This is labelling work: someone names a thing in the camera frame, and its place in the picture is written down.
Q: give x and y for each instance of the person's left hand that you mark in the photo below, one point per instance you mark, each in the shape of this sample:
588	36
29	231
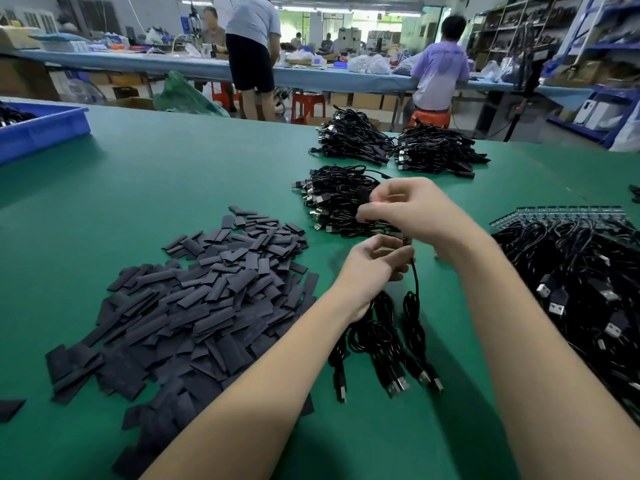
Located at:
368	275

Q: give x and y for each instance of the white plastic bag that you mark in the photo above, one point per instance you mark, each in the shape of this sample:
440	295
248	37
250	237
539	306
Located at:
627	130

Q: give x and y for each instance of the blue metal shelving rack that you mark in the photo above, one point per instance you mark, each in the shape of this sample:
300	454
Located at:
605	90

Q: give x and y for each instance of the pile of black sleeve strips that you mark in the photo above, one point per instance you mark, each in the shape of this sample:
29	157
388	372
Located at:
190	315

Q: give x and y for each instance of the person's right forearm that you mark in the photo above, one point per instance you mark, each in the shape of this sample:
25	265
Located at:
560	375

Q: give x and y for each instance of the green plastic bag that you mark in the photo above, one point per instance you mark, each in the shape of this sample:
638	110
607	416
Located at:
190	97

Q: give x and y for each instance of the black tripod stand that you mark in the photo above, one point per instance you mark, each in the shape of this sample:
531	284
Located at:
530	65

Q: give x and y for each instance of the large brown cardboard box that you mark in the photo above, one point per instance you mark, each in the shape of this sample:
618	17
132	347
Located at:
25	77

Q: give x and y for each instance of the orange plastic stool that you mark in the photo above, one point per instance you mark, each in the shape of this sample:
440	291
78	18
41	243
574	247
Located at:
430	118

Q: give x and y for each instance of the long blue work table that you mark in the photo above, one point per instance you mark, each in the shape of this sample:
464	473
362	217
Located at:
120	67

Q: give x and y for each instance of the blue plastic bin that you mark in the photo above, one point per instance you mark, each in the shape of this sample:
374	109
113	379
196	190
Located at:
45	130

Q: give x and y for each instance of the open cardboard box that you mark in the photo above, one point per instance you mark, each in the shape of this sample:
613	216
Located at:
132	102

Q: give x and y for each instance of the person's right hand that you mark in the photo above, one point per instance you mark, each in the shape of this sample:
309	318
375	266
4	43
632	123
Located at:
420	213

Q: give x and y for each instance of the person's left forearm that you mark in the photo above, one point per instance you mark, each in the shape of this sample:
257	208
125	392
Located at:
255	405

